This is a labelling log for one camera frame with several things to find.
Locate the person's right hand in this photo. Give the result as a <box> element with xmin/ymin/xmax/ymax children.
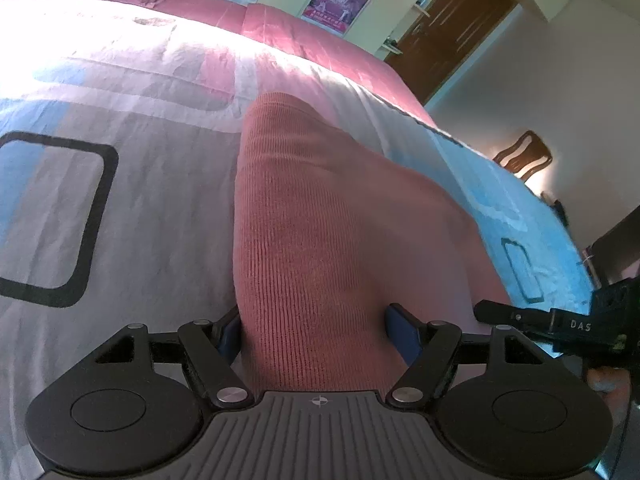
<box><xmin>586</xmin><ymin>366</ymin><xmax>635</xmax><ymax>413</ymax></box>

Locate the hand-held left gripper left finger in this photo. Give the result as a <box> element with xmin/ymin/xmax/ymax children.
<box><xmin>92</xmin><ymin>305</ymin><xmax>253</xmax><ymax>409</ymax></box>

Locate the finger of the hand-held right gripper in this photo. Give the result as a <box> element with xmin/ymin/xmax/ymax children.
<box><xmin>473</xmin><ymin>300</ymin><xmax>553</xmax><ymax>338</ymax></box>

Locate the blue and white patterned bedspread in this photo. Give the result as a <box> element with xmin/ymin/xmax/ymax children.
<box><xmin>0</xmin><ymin>0</ymin><xmax>601</xmax><ymax>480</ymax></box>

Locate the wooden chair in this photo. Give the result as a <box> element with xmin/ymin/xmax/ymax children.
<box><xmin>492</xmin><ymin>130</ymin><xmax>553</xmax><ymax>183</ymax></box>

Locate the pink t-shirt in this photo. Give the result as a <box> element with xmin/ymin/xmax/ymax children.
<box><xmin>232</xmin><ymin>91</ymin><xmax>513</xmax><ymax>396</ymax></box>

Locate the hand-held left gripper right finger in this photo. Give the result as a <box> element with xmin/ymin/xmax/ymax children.
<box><xmin>384</xmin><ymin>302</ymin><xmax>543</xmax><ymax>409</ymax></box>

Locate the dark cabinet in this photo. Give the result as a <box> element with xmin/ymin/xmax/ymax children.
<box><xmin>582</xmin><ymin>212</ymin><xmax>640</xmax><ymax>291</ymax></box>

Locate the white corner shelf unit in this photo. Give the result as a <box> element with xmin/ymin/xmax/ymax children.
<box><xmin>382</xmin><ymin>0</ymin><xmax>463</xmax><ymax>56</ymax></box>

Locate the brown wooden door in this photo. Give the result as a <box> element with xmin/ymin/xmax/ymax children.
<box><xmin>385</xmin><ymin>0</ymin><xmax>518</xmax><ymax>106</ymax></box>

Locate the pink quilt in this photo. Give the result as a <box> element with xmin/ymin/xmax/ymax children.
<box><xmin>150</xmin><ymin>0</ymin><xmax>441</xmax><ymax>126</ymax></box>

